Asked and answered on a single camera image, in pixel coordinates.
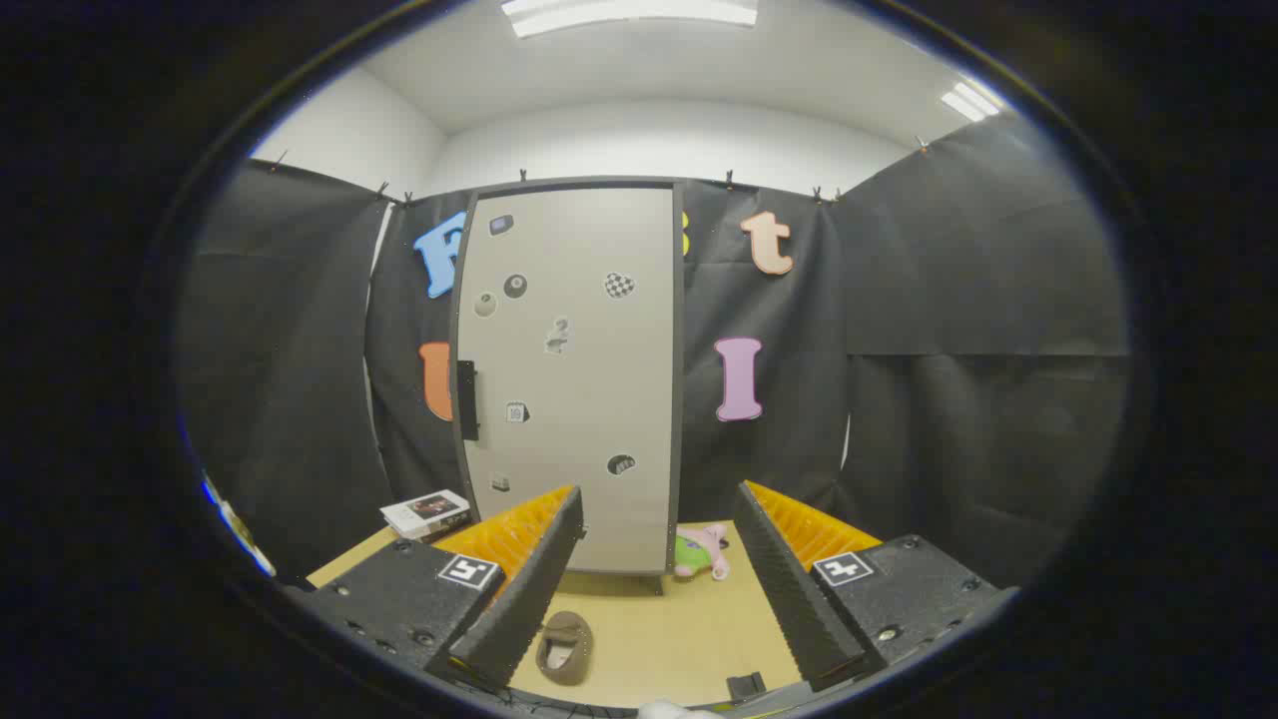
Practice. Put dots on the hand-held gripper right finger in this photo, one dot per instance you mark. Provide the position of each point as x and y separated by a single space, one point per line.
794 599

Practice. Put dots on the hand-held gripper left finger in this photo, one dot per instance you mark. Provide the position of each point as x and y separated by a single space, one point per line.
529 589

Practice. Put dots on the brown fuzzy shoe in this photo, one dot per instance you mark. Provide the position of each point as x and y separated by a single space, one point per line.
564 649

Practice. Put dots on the grey shoe cabinet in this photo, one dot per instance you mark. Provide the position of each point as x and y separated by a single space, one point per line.
679 399

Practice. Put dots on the grey shoe cabinet door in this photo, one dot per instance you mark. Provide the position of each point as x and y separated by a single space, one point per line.
579 359

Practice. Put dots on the brown book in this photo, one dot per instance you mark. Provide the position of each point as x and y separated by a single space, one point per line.
454 528

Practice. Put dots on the green and pink plush toy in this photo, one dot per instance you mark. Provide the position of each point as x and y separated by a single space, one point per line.
702 552

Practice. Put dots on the white and blue object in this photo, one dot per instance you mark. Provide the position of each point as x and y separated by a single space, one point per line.
238 527

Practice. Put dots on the black backdrop cloth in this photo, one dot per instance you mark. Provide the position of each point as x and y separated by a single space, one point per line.
949 300

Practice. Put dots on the small ceiling light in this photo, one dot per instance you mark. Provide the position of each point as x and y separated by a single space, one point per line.
970 101

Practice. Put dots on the long ceiling light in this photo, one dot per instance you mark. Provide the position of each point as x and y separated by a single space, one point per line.
629 14

